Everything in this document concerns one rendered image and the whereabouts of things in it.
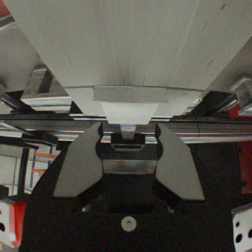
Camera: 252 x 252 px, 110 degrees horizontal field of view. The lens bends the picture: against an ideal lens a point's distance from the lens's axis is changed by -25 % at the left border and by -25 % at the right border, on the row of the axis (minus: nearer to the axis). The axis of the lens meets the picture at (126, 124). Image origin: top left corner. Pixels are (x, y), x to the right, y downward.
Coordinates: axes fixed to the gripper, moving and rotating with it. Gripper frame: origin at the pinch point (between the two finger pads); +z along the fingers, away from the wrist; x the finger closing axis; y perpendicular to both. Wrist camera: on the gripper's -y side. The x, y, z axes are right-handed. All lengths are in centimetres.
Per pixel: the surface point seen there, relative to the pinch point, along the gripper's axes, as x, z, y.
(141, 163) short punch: 2.4, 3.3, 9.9
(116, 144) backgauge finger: -4.0, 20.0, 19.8
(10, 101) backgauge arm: -57, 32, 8
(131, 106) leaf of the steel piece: 0.3, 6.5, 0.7
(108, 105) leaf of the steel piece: -3.2, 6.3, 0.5
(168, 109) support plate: 6.4, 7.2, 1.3
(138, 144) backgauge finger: 3.5, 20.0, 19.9
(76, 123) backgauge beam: -21.8, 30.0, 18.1
